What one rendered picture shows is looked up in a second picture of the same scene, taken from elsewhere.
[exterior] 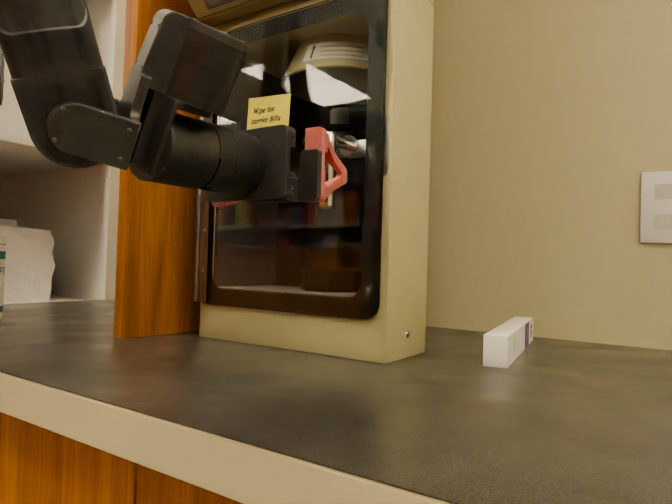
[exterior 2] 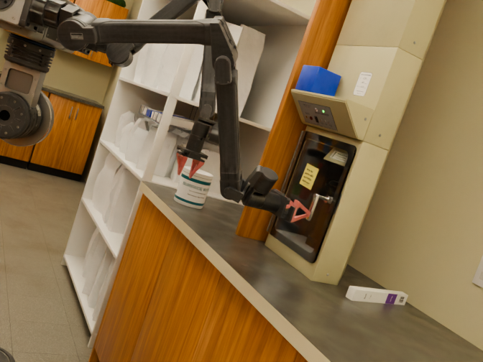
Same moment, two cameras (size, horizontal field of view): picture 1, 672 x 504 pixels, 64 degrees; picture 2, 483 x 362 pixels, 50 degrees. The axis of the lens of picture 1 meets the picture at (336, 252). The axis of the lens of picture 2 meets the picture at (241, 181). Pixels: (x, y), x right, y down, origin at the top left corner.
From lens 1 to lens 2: 111 cm
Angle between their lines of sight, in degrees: 28
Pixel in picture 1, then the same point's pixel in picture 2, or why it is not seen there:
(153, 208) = not seen: hidden behind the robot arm
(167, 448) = (226, 271)
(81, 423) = (212, 257)
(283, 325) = (289, 253)
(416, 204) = (348, 228)
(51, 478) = (201, 269)
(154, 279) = (255, 217)
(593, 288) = (447, 294)
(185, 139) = (254, 198)
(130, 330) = (241, 233)
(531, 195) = (440, 238)
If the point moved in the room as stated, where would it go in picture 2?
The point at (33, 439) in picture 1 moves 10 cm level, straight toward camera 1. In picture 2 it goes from (200, 257) to (198, 265)
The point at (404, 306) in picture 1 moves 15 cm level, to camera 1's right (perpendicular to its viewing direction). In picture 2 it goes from (328, 263) to (373, 284)
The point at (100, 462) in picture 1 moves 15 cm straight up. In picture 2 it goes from (213, 270) to (228, 226)
